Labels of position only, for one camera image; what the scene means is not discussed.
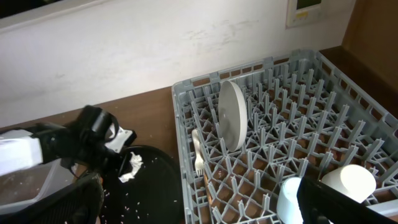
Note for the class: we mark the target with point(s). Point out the wooden chopstick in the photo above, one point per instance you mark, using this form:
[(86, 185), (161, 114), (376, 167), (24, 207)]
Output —
[(208, 194)]

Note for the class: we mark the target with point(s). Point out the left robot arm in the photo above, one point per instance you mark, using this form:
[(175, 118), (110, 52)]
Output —
[(94, 140)]

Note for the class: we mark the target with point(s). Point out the light blue cup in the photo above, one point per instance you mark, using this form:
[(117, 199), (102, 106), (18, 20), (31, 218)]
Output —
[(288, 209)]

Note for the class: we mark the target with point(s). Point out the white paper cup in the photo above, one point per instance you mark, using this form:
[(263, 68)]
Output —
[(352, 180)]

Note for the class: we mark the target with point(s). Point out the white napkin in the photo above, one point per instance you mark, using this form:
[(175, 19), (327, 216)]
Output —
[(135, 163)]

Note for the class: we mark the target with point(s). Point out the grey plate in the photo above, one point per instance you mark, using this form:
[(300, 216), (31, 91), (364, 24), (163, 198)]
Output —
[(233, 115)]

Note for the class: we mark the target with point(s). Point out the wall panel device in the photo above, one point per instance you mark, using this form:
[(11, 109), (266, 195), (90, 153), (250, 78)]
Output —
[(302, 12)]

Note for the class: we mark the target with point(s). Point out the grey dishwasher rack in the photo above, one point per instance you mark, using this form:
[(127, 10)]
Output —
[(305, 118)]

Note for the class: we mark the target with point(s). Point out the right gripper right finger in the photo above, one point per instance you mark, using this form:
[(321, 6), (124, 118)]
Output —
[(319, 204)]

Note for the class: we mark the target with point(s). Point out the white plastic fork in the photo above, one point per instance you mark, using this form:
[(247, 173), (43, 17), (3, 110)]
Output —
[(199, 162)]

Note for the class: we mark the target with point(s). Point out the round black tray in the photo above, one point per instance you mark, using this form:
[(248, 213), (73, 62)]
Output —
[(154, 195)]

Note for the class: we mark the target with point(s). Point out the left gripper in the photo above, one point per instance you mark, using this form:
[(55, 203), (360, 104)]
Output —
[(105, 161)]

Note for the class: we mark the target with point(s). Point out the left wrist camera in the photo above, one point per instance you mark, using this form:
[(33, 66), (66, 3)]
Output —
[(120, 138)]

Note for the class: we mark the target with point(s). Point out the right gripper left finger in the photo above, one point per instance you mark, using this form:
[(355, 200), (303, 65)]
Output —
[(79, 202)]

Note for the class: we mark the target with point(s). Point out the clear plastic bin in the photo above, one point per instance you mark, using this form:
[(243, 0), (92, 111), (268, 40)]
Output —
[(23, 188)]

